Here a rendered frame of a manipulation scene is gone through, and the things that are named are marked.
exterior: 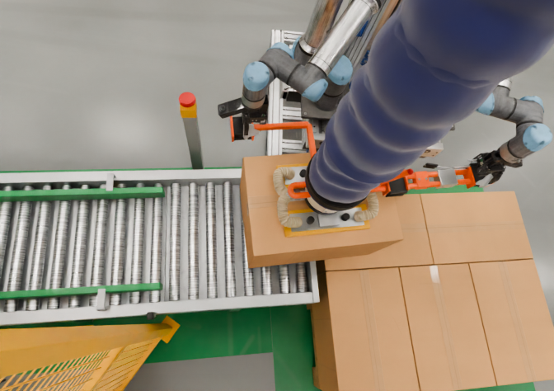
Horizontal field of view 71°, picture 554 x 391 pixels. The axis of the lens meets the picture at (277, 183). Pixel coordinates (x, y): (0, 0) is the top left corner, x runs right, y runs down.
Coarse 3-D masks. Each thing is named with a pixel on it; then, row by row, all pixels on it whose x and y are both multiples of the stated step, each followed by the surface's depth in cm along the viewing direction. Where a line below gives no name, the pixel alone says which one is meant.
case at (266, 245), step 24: (264, 168) 155; (240, 192) 191; (264, 192) 152; (264, 216) 148; (384, 216) 155; (264, 240) 145; (288, 240) 147; (312, 240) 148; (336, 240) 149; (360, 240) 150; (384, 240) 151; (264, 264) 172
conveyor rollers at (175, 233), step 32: (192, 192) 201; (224, 192) 204; (0, 224) 183; (64, 224) 188; (96, 224) 190; (160, 224) 194; (192, 224) 195; (224, 224) 199; (0, 256) 180; (64, 256) 185; (96, 256) 184; (160, 256) 189; (192, 256) 190; (32, 288) 176; (192, 288) 185; (288, 288) 191
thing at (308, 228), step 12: (300, 216) 148; (312, 216) 148; (348, 216) 148; (288, 228) 146; (300, 228) 146; (312, 228) 147; (324, 228) 148; (336, 228) 149; (348, 228) 149; (360, 228) 150
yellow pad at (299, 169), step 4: (292, 164) 155; (296, 164) 155; (300, 164) 155; (304, 164) 156; (276, 168) 154; (292, 168) 154; (296, 168) 154; (300, 168) 154; (304, 168) 154; (296, 172) 153; (300, 172) 151; (304, 172) 151; (296, 176) 153; (300, 176) 152; (304, 176) 151; (284, 180) 152; (288, 180) 152; (292, 180) 152; (296, 180) 152; (300, 180) 153; (304, 180) 153; (284, 184) 152; (288, 184) 152; (296, 188) 153
